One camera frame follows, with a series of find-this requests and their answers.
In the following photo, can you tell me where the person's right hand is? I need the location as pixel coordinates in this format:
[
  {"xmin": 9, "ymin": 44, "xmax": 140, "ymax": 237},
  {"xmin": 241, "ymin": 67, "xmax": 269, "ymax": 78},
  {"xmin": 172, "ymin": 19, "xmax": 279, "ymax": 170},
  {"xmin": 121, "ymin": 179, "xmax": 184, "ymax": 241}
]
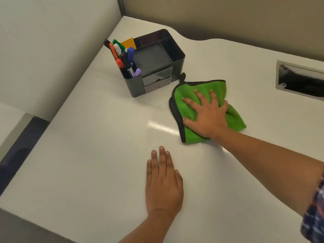
[{"xmin": 182, "ymin": 89, "xmax": 230, "ymax": 140}]

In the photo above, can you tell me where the person's left hand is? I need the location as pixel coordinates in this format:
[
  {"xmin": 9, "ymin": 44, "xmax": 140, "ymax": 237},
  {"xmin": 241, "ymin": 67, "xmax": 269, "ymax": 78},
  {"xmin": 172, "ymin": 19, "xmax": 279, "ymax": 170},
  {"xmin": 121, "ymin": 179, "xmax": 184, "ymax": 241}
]
[{"xmin": 145, "ymin": 146, "xmax": 184, "ymax": 218}]

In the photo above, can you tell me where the green microfiber cloth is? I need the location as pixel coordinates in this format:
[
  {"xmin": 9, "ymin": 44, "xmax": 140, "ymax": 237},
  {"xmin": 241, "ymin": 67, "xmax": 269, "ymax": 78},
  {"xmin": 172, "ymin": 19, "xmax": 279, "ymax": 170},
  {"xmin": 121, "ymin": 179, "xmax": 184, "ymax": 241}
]
[{"xmin": 169, "ymin": 72, "xmax": 247, "ymax": 144}]

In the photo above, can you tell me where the person's right forearm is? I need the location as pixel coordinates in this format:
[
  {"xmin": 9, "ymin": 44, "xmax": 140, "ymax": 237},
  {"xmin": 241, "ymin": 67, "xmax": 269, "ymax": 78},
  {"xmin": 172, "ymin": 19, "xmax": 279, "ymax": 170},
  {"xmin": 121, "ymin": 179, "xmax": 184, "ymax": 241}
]
[{"xmin": 210, "ymin": 126, "xmax": 324, "ymax": 217}]

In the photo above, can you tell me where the person's left forearm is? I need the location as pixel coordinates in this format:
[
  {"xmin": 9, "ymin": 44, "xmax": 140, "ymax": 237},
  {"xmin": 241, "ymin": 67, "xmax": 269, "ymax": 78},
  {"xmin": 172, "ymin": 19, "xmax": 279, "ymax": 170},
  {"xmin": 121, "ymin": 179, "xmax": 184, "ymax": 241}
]
[{"xmin": 118, "ymin": 209, "xmax": 178, "ymax": 243}]

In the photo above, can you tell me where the black desk organizer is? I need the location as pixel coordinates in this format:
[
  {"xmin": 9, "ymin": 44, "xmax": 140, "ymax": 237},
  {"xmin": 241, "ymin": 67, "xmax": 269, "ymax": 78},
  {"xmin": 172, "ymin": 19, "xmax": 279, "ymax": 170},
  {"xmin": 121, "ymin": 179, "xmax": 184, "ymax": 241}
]
[{"xmin": 119, "ymin": 29, "xmax": 186, "ymax": 98}]

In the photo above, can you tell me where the black marker with white label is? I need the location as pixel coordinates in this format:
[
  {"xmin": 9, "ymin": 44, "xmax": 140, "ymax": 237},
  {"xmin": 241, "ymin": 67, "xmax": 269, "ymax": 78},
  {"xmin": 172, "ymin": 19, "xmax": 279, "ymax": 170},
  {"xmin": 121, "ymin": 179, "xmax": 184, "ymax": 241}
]
[{"xmin": 119, "ymin": 53, "xmax": 136, "ymax": 78}]

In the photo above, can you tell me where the yellow card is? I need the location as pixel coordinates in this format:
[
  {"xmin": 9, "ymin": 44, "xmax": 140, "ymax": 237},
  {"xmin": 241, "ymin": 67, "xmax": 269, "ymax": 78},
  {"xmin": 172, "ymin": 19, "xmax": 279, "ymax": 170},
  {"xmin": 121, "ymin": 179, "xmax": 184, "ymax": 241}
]
[{"xmin": 120, "ymin": 37, "xmax": 137, "ymax": 50}]

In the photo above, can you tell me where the green marker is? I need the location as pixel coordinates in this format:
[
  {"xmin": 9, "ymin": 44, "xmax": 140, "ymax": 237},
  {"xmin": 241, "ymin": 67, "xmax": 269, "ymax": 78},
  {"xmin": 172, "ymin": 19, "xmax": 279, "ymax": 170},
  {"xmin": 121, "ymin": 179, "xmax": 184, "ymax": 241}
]
[{"xmin": 112, "ymin": 39, "xmax": 126, "ymax": 52}]

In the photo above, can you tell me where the orange marker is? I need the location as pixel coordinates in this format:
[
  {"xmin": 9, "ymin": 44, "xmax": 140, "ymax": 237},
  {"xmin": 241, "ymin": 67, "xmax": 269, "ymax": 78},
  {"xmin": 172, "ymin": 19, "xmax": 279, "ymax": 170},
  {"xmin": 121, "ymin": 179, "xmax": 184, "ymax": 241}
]
[{"xmin": 109, "ymin": 43, "xmax": 119, "ymax": 61}]

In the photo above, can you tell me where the plaid shirt sleeve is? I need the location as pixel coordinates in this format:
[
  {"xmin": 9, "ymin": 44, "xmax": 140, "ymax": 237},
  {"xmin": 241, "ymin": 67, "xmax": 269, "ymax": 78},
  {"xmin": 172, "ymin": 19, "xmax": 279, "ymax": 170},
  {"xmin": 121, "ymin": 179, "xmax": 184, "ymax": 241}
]
[{"xmin": 300, "ymin": 171, "xmax": 324, "ymax": 243}]

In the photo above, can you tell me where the metal desk cable opening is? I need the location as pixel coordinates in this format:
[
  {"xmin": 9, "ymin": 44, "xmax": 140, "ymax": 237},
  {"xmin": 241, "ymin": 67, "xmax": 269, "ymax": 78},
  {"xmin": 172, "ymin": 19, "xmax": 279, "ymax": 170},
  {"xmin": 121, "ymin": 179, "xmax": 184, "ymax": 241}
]
[{"xmin": 276, "ymin": 60, "xmax": 324, "ymax": 102}]

